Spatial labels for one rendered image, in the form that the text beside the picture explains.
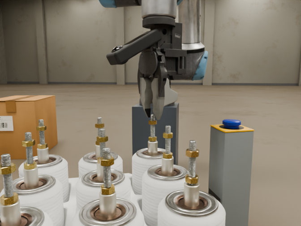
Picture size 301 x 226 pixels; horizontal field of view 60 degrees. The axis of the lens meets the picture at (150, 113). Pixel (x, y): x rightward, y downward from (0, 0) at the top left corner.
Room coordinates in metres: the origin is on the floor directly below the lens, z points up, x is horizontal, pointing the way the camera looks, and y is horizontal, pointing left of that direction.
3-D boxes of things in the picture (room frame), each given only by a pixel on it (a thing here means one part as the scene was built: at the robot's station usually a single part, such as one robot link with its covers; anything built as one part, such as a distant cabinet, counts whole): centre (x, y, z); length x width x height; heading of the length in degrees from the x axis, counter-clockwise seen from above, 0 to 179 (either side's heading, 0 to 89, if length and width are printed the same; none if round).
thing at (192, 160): (0.35, -0.06, 0.31); 0.01 x 0.01 x 0.08
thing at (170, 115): (1.12, -0.03, 0.15); 0.18 x 0.18 x 0.30; 80
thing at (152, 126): (0.58, -0.01, 0.30); 0.01 x 0.01 x 0.08
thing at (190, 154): (0.35, -0.06, 0.33); 0.02 x 0.02 x 0.01; 72
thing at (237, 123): (0.58, -0.18, 0.32); 0.04 x 0.04 x 0.02
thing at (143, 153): (0.58, -0.01, 0.25); 0.08 x 0.08 x 0.01
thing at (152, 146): (0.58, -0.01, 0.26); 0.02 x 0.02 x 0.03
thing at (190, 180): (0.35, -0.06, 0.29); 0.02 x 0.02 x 0.01; 72
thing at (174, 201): (0.35, -0.06, 0.25); 0.08 x 0.08 x 0.01
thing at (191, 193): (0.35, -0.06, 0.26); 0.02 x 0.02 x 0.03
